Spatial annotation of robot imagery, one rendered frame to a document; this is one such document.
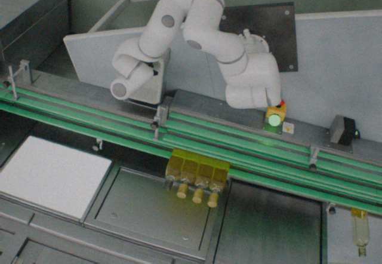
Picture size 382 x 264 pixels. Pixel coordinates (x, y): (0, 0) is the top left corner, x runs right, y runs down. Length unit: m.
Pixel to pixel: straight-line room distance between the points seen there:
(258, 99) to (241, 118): 0.39
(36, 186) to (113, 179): 0.31
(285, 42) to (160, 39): 0.53
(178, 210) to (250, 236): 0.30
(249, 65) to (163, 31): 0.25
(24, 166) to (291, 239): 1.13
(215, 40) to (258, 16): 0.44
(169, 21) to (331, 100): 0.79
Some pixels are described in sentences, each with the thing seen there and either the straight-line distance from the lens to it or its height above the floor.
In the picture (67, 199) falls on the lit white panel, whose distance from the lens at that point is 1.56.
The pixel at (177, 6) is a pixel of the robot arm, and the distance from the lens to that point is 1.07.
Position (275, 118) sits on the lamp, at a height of 0.85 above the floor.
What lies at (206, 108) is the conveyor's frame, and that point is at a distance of 1.54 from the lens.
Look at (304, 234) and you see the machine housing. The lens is 1.66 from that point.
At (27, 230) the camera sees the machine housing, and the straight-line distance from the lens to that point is 1.54.
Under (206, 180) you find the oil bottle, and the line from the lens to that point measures 1.45.
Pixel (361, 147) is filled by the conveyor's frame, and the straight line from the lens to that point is 1.65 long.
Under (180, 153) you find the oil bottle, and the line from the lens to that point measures 1.52.
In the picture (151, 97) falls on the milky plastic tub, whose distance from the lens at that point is 1.60.
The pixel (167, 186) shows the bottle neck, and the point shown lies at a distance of 1.43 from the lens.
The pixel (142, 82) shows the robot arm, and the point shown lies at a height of 1.07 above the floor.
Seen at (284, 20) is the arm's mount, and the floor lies 0.78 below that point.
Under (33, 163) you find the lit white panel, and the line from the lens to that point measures 1.70.
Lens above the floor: 2.02
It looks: 49 degrees down
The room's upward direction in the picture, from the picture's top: 159 degrees counter-clockwise
